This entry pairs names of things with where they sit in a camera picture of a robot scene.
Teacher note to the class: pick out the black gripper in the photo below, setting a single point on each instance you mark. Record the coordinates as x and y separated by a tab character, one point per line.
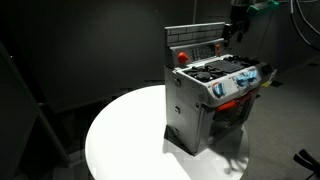
239	16

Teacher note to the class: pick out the small red round button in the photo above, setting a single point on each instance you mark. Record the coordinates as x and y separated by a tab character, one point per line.
218	47

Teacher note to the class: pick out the black burner grate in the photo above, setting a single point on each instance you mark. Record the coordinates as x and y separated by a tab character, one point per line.
242	60
202	74

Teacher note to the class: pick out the black stove griddle plate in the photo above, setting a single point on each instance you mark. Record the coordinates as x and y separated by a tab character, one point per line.
226	66

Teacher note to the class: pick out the black stove keypad panel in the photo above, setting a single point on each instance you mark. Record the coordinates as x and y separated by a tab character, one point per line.
202	52

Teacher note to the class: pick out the blue stove knob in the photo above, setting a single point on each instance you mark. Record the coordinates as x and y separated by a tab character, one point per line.
240	80
252	75
218	89

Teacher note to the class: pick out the red toy tomato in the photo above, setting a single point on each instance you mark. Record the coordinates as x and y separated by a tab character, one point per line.
183	57

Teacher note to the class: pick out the yellow tag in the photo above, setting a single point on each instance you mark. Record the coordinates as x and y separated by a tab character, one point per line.
267	83

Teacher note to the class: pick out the toy oven door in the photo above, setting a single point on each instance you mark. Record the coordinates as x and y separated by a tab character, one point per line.
230	121

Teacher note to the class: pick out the silver toy stove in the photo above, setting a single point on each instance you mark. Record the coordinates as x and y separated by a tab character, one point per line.
186	113

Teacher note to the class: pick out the black stand leg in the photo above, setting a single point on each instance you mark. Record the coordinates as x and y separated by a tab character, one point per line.
308	160

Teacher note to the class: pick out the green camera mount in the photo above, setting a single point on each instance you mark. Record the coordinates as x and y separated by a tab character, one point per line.
263	7

